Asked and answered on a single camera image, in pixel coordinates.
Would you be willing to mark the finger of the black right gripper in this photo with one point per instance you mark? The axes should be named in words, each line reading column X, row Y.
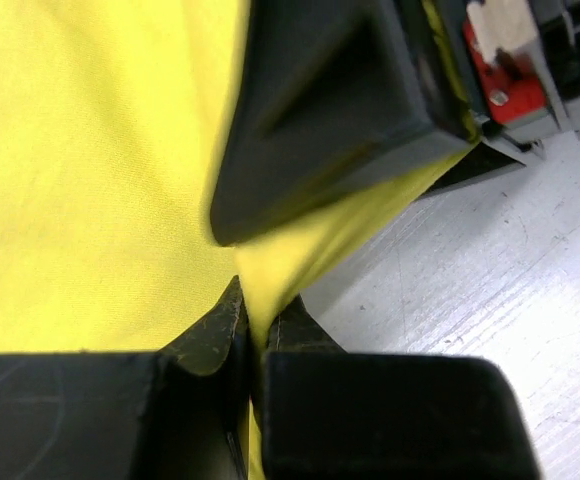
column 335, row 97

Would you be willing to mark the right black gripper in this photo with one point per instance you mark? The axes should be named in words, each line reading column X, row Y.
column 518, row 65

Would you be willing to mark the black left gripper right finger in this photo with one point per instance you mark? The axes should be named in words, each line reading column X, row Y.
column 326, row 413

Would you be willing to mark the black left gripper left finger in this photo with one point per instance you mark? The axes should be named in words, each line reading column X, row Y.
column 180, row 412

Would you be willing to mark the yellow-green trousers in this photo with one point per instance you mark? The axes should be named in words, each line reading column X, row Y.
column 109, row 114

